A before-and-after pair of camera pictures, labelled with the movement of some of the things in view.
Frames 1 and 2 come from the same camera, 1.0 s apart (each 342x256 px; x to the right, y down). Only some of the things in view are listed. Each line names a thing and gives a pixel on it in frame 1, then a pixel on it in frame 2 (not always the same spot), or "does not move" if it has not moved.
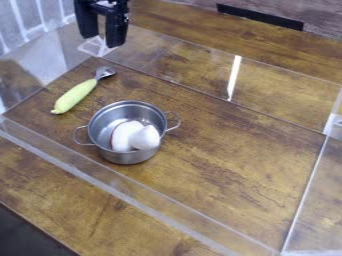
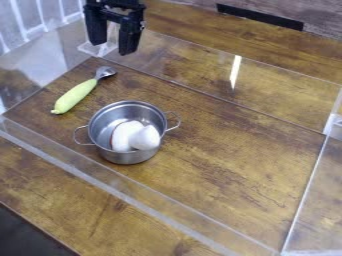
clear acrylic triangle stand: [96, 46] does not move
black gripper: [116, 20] -> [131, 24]
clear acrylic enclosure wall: [208, 226] does not move
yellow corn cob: [76, 92] does not move
